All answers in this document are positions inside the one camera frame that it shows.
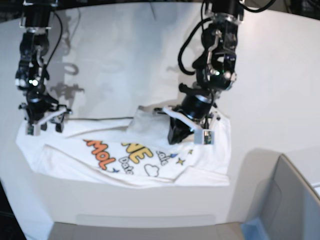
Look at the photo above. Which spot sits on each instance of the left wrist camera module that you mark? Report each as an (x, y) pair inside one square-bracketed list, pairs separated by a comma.
[(208, 137)]

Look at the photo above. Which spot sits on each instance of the blue cloth in box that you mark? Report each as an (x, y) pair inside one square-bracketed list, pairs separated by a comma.
[(254, 230)]

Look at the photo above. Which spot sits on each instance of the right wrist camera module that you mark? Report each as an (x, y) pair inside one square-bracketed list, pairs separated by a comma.
[(30, 130)]

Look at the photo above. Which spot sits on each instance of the grey open storage box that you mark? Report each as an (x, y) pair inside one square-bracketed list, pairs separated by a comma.
[(269, 187)]

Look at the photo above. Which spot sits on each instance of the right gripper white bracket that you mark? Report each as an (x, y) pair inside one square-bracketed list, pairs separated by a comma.
[(38, 118)]

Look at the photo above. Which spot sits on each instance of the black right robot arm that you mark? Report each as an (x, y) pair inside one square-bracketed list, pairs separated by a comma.
[(35, 62)]

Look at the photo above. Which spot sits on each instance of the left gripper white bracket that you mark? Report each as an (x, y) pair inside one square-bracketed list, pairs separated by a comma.
[(207, 122)]

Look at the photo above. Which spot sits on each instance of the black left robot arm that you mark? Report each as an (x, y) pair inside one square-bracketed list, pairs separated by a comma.
[(206, 59)]

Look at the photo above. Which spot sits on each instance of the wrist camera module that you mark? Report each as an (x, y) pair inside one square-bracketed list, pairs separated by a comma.
[(30, 130), (208, 137)]

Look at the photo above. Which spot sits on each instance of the white t-shirt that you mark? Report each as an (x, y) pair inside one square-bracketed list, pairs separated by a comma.
[(131, 153)]

